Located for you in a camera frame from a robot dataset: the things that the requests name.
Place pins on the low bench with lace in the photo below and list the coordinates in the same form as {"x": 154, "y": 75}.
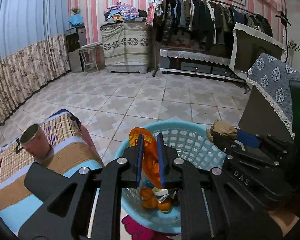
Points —
{"x": 197, "y": 63}

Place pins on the orange snack wrapper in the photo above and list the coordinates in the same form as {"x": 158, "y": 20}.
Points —
{"x": 150, "y": 163}

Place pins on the blue floral curtain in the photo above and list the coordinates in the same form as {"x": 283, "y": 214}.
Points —
{"x": 32, "y": 48}

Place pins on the clothes rack with garments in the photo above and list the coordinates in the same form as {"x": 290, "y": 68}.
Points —
{"x": 212, "y": 27}

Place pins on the small stool table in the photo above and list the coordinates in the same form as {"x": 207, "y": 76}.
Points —
{"x": 88, "y": 55}

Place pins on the water dispenser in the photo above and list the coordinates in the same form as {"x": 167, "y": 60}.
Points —
{"x": 75, "y": 39}

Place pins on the person hand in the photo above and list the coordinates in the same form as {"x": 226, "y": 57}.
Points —
{"x": 284, "y": 218}

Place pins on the blue floral cover cloth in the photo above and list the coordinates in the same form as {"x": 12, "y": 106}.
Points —
{"x": 271, "y": 78}

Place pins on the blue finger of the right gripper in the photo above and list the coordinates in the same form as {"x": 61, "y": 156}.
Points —
{"x": 247, "y": 139}

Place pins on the cream plastic lid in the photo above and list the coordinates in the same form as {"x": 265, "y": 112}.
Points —
{"x": 159, "y": 192}

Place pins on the pile of clothes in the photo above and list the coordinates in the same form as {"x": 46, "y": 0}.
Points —
{"x": 122, "y": 12}

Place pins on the orange tangerine back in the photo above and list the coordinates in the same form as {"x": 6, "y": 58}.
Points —
{"x": 146, "y": 193}

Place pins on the cloth covered cabinet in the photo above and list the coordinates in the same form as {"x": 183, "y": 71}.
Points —
{"x": 127, "y": 47}

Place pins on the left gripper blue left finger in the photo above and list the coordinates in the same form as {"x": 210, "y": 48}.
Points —
{"x": 139, "y": 159}

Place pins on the light blue plastic basket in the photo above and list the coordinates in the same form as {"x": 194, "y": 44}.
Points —
{"x": 191, "y": 143}

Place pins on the black textured flat case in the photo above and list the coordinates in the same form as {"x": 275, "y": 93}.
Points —
{"x": 44, "y": 182}

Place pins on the cartoon patterned table cloth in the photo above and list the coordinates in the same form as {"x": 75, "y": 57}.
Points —
{"x": 67, "y": 202}

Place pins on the orange peel piece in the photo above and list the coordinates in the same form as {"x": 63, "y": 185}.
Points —
{"x": 150, "y": 203}

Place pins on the small brown paper ball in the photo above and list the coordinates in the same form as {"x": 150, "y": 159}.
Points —
{"x": 220, "y": 127}

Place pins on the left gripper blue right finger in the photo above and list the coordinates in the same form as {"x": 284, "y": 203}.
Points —
{"x": 161, "y": 162}

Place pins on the pink metal-lined cup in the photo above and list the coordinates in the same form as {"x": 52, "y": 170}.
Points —
{"x": 35, "y": 142}

